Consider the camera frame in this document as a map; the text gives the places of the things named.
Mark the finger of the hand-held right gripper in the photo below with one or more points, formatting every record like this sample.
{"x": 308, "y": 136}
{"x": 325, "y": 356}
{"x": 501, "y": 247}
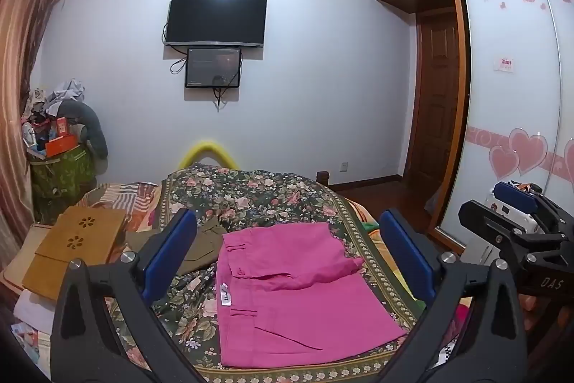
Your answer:
{"x": 515, "y": 197}
{"x": 489, "y": 223}

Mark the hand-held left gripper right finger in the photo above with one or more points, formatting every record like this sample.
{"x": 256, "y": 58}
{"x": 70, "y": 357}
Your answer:
{"x": 406, "y": 248}

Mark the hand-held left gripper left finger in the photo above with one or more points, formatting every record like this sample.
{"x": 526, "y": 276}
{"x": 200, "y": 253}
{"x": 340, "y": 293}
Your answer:
{"x": 172, "y": 248}

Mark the pink pants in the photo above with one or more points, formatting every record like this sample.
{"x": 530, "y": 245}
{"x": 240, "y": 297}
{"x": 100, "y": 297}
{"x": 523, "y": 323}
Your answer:
{"x": 291, "y": 320}

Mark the olive green pants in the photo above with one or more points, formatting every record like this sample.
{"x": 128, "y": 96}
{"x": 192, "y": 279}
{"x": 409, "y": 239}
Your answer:
{"x": 202, "y": 246}

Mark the person's right hand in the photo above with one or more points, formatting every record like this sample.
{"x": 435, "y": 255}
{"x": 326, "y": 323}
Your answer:
{"x": 540, "y": 318}

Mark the striped bed sheet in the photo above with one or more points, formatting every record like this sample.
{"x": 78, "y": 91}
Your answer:
{"x": 121, "y": 197}

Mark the wooden lap desk board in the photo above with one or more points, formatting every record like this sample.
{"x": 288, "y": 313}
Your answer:
{"x": 67, "y": 248}

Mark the yellow foam tube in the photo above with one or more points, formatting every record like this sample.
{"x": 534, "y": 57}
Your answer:
{"x": 206, "y": 147}

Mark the floral blanket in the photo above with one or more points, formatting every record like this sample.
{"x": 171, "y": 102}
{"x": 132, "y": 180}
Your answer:
{"x": 269, "y": 194}

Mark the brown wooden door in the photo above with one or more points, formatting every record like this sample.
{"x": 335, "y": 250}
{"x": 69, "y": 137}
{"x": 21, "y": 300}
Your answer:
{"x": 437, "y": 105}

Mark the red white door label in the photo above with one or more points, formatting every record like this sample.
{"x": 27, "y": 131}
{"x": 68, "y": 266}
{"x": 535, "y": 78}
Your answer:
{"x": 504, "y": 64}

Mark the orange box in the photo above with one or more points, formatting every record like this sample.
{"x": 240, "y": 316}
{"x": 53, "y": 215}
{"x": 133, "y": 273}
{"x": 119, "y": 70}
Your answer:
{"x": 60, "y": 145}

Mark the wooden wardrobe with heart doors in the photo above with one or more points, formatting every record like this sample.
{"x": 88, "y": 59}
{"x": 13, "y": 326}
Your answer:
{"x": 506, "y": 28}

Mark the small black monitor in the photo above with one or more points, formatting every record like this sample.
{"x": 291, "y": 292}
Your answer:
{"x": 213, "y": 66}

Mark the pile of clothes and clutter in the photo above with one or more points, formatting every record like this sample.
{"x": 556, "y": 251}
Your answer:
{"x": 58, "y": 93}

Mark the brown striped curtain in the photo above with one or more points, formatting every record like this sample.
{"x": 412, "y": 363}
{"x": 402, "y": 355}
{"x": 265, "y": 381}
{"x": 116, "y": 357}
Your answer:
{"x": 22, "y": 73}

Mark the white wall socket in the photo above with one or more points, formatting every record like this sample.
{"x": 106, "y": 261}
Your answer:
{"x": 344, "y": 166}

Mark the black wall television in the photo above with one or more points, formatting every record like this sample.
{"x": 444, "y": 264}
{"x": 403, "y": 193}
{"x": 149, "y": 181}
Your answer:
{"x": 215, "y": 17}

